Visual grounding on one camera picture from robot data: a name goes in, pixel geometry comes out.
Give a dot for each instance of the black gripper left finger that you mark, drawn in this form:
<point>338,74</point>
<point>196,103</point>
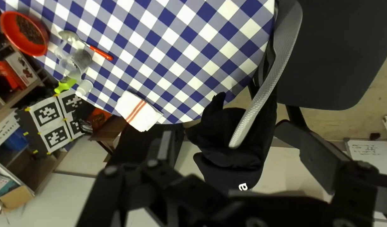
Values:
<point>130,193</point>

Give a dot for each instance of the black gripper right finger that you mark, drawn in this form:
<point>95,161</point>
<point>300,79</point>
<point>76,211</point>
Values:
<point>357,193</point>

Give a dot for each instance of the white paper sheet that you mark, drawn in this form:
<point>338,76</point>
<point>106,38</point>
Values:
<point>371,152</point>

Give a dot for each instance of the white towel with orange stripe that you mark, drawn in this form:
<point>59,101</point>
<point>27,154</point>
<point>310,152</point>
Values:
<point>134,111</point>

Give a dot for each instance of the box with fiducial tags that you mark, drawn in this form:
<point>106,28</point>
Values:
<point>49,121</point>

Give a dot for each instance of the small white bottle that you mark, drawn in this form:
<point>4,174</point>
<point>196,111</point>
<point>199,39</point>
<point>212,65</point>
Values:
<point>85,89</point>

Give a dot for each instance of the open cardboard box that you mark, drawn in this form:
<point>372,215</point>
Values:
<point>12,197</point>

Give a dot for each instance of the red marker pen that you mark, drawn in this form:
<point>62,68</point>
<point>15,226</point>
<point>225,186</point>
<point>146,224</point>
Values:
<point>101,53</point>

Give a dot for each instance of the clear plastic cup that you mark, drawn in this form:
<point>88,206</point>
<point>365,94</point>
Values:
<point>77,58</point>

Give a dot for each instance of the blue white checkered tablecloth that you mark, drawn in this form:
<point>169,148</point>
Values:
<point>180,42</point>

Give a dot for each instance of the white red carton box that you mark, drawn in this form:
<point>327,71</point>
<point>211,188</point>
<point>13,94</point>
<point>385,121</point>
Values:
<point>23,67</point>

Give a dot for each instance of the grey office chair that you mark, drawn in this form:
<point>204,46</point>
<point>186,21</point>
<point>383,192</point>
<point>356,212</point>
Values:
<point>281,42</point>

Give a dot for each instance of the red bowl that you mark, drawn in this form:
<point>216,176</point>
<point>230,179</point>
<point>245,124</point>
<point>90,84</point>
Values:
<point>17,39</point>

